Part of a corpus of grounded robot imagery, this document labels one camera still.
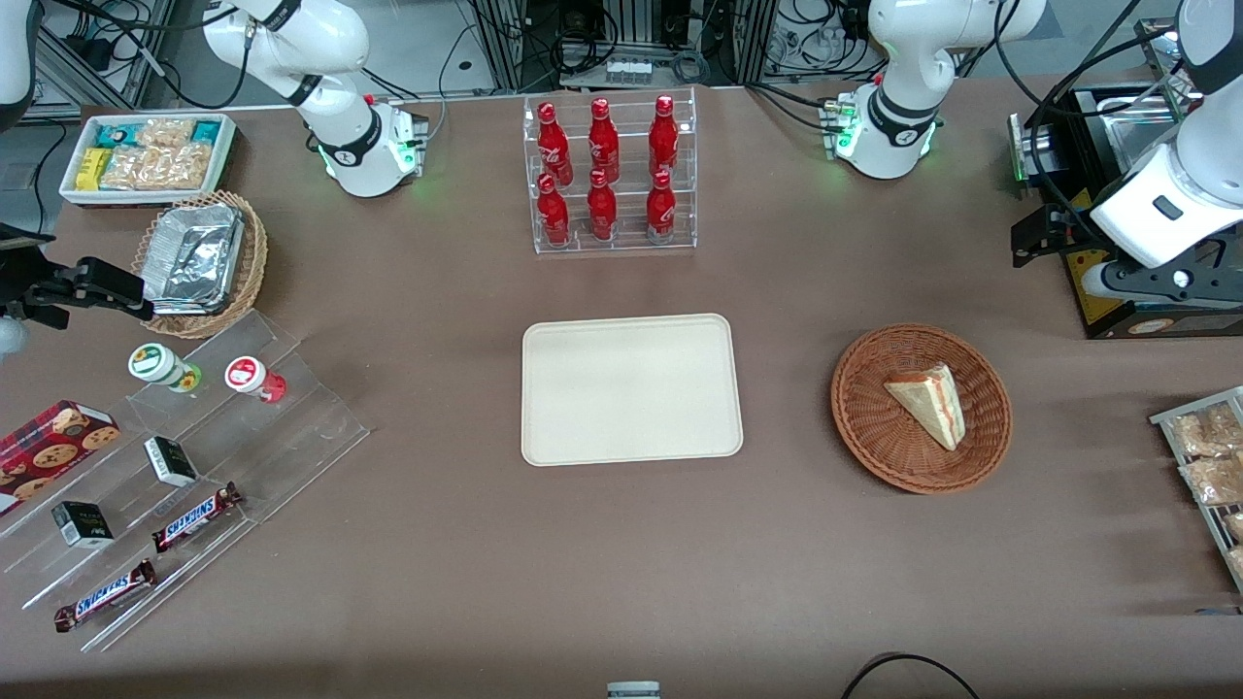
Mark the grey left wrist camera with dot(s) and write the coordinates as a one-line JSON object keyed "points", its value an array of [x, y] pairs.
{"points": [[1156, 282]]}

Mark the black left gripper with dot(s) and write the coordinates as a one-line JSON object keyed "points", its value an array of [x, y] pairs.
{"points": [[1060, 229]]}

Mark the clear snack bag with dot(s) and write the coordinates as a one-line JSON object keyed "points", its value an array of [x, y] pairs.
{"points": [[1237, 563], [1214, 481], [1235, 526], [1204, 432]]}

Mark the red tartan cookie box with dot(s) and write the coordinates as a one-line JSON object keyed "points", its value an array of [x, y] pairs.
{"points": [[49, 451]]}

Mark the green lid yogurt bottle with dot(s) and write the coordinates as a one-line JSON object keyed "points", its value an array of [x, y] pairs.
{"points": [[155, 364]]}

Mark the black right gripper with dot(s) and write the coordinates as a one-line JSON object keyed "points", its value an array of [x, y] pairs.
{"points": [[39, 288]]}

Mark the clear acrylic bottle rack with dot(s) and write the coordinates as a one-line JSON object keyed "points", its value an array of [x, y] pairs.
{"points": [[629, 209]]}

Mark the white power strip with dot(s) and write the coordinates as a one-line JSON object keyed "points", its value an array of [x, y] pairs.
{"points": [[628, 70]]}

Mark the yellow snack packet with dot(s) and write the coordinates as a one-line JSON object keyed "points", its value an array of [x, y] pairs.
{"points": [[93, 170]]}

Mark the steel warmer pan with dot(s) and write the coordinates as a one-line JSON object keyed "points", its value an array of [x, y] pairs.
{"points": [[1141, 131]]}

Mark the triangular sandwich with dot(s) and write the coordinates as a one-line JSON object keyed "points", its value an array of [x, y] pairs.
{"points": [[932, 403]]}

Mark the red lid yogurt bottle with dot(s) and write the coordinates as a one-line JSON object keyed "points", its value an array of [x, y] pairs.
{"points": [[248, 377]]}

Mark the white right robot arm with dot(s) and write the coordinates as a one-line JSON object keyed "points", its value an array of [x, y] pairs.
{"points": [[340, 39]]}

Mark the dark right wrist camera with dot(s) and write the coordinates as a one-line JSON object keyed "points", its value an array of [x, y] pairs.
{"points": [[34, 309]]}

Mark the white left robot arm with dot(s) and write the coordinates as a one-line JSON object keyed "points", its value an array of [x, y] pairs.
{"points": [[903, 58]]}

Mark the clear cracker bag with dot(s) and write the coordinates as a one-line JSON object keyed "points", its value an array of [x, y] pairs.
{"points": [[167, 134], [131, 170], [184, 167]]}

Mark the Snickers bar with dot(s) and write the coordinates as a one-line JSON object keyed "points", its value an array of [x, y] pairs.
{"points": [[105, 595], [194, 517]]}

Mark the beige plastic tray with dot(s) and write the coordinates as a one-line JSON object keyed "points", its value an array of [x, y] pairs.
{"points": [[631, 388]]}

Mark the clear acrylic stepped shelf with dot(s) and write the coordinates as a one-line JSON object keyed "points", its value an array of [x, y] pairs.
{"points": [[311, 427]]}

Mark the aluminium foil containers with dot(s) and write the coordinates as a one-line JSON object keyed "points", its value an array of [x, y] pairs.
{"points": [[194, 257]]}

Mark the light wicker basket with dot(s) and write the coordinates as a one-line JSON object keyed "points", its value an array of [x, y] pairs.
{"points": [[257, 272]]}

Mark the brown wicker basket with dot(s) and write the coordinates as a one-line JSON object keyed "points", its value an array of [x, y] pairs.
{"points": [[874, 427]]}

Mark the red cola bottle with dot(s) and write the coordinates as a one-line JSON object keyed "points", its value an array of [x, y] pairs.
{"points": [[602, 212], [603, 144], [554, 146], [661, 212], [554, 216], [663, 136]]}

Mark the black food warmer machine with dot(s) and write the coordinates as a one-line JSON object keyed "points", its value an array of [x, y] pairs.
{"points": [[1165, 325]]}

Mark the teal snack packet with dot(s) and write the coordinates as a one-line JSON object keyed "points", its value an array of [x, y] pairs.
{"points": [[118, 134], [205, 131]]}

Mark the white snack bin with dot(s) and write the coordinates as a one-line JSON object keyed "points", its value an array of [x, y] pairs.
{"points": [[225, 155]]}

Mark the small black box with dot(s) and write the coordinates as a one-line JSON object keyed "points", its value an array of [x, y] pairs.
{"points": [[171, 462], [83, 524]]}

